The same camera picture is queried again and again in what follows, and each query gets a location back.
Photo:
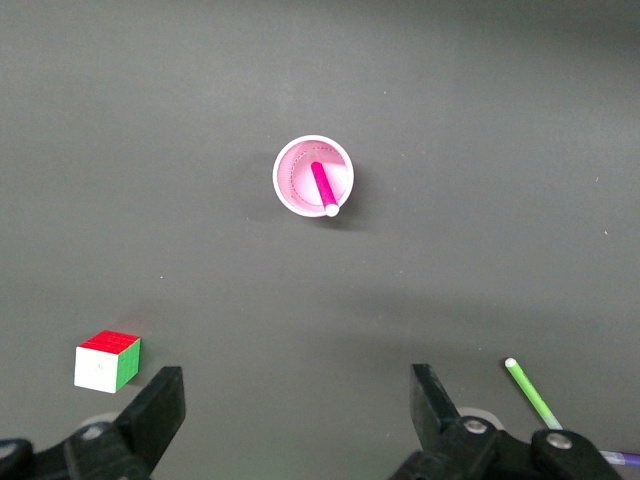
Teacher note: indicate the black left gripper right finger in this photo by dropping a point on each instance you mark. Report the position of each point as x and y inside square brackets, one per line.
[440, 450]

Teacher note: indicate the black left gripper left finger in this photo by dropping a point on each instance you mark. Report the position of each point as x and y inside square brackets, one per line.
[145, 425]

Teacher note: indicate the pink marker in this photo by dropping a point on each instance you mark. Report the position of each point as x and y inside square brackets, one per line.
[322, 185]

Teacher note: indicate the Rubik's cube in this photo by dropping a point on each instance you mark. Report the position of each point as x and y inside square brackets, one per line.
[100, 367]

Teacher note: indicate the green marker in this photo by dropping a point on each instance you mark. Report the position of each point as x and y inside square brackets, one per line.
[530, 392]

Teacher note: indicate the purple marker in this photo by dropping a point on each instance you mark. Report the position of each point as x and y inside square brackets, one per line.
[625, 457]

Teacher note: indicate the pink plastic cup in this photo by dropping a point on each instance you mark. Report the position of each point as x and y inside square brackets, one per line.
[300, 185]

